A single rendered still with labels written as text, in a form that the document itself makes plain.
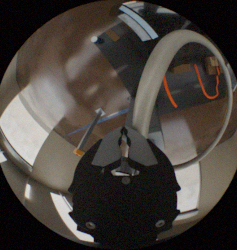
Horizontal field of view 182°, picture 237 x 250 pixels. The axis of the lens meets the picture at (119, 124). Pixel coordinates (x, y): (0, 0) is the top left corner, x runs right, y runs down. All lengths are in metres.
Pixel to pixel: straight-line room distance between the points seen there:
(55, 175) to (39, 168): 1.25
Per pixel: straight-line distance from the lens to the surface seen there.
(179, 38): 0.15
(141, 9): 0.56
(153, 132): 0.65
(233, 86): 0.44
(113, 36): 1.32
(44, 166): 6.29
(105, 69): 1.34
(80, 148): 1.30
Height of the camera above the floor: 1.23
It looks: 40 degrees down
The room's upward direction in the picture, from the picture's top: 164 degrees counter-clockwise
